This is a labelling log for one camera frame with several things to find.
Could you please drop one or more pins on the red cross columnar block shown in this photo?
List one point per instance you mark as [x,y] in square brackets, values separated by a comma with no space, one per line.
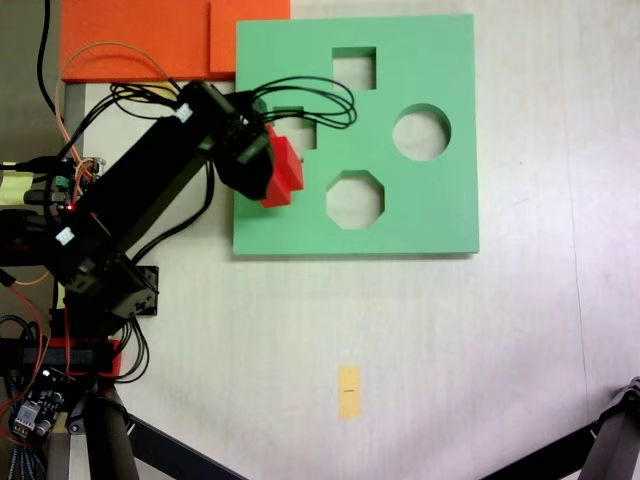
[287,170]

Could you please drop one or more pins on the green shape sorter board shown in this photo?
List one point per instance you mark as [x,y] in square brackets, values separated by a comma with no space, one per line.
[360,230]

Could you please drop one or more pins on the round black tripod leg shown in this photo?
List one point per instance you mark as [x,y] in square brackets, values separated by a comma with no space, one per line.
[615,430]
[110,440]

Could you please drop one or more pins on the circuit board with green terminals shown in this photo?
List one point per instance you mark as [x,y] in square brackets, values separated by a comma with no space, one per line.
[82,172]

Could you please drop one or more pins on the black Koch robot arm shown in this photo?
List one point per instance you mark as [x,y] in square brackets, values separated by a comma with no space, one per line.
[135,175]

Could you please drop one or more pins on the yellow masking tape strip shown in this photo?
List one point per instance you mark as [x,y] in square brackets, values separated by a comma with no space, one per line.
[160,89]

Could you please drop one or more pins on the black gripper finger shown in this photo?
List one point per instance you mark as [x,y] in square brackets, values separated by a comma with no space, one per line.
[247,177]

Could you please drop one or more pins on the yellow tape marker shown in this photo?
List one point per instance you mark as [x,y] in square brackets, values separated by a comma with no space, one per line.
[350,400]

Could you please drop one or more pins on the large orange foam block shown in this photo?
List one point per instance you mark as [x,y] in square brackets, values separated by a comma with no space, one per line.
[135,30]

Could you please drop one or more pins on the yellow sticky note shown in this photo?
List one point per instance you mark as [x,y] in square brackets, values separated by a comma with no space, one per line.
[12,187]

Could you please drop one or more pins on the black circuit board with capacitors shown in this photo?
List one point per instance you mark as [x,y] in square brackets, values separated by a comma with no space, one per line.
[35,405]

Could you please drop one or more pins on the flat black tripod leg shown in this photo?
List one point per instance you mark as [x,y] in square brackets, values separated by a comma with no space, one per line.
[540,460]
[170,455]

